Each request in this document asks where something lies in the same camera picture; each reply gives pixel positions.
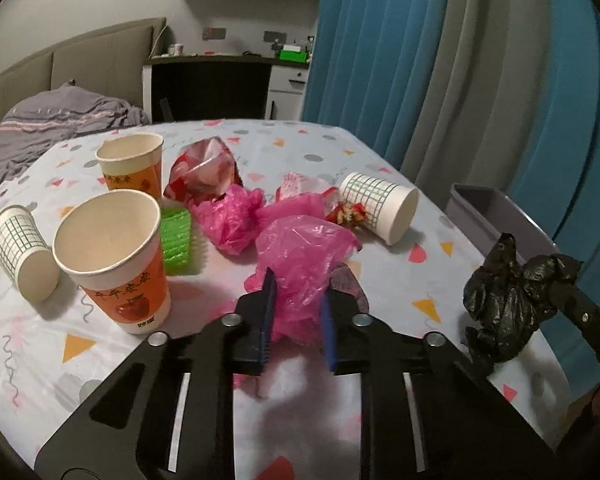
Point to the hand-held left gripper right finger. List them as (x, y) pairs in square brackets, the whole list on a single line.
[(329, 330)]

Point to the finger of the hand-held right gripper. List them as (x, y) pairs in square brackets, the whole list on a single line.
[(582, 312)]

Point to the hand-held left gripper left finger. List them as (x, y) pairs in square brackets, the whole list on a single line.
[(267, 310)]

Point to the pink plastic bag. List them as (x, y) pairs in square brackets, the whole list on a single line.
[(300, 260), (230, 222)]

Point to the black plastic bag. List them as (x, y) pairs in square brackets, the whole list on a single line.
[(510, 305)]

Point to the green ribbed plastic tray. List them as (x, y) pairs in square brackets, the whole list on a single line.
[(175, 240)]

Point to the grey trash bin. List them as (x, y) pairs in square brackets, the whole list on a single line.
[(495, 220)]

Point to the green grid paper cup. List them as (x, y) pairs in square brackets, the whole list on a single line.
[(375, 202), (17, 252)]

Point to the small colourful candy wrapper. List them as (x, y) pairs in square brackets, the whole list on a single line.
[(349, 213)]

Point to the red white plastic wrapper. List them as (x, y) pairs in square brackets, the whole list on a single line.
[(292, 183)]

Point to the red snack wrapper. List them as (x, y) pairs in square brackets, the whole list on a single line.
[(202, 170)]

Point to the orange printed paper cup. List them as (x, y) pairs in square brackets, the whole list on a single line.
[(132, 170), (115, 270)]

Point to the patterned tablecloth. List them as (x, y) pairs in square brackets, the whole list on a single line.
[(280, 145)]

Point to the blue curtain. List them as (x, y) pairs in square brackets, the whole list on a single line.
[(570, 135), (370, 60)]

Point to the white drawer cabinet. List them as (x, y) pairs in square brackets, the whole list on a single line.
[(287, 90)]

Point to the dark desk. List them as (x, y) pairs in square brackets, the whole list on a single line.
[(205, 85)]

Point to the grey curtain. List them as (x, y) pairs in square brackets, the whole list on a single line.
[(470, 85)]

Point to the green box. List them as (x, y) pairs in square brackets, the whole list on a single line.
[(294, 54)]

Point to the small white cup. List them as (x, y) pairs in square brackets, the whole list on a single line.
[(178, 49)]

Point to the grey upholstered headboard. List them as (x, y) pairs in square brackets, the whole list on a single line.
[(95, 60)]

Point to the grey wall socket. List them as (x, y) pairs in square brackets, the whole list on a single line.
[(274, 36), (213, 33)]

